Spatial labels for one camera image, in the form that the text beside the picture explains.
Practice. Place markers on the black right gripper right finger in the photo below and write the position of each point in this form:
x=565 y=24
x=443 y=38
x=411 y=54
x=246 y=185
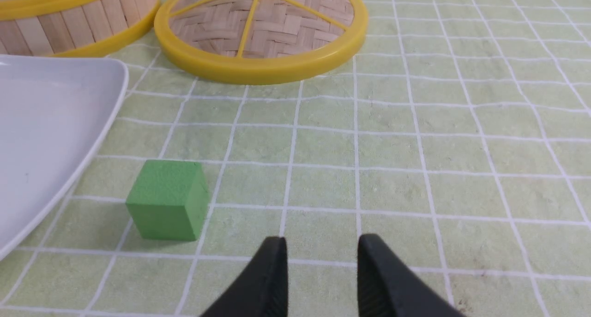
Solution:
x=386 y=287

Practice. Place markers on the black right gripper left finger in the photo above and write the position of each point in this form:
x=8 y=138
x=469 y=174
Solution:
x=261 y=289

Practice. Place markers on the white square plate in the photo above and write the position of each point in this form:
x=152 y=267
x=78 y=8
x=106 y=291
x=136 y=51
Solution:
x=54 y=115

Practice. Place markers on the green foam cube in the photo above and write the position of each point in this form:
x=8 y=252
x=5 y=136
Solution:
x=169 y=200

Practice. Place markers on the green checkered tablecloth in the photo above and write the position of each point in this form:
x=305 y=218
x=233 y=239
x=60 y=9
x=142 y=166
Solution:
x=460 y=134

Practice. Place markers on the woven bamboo steamer lid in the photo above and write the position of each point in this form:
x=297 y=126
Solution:
x=260 y=42

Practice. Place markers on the bamboo steamer basket yellow rim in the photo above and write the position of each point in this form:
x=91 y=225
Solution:
x=73 y=28

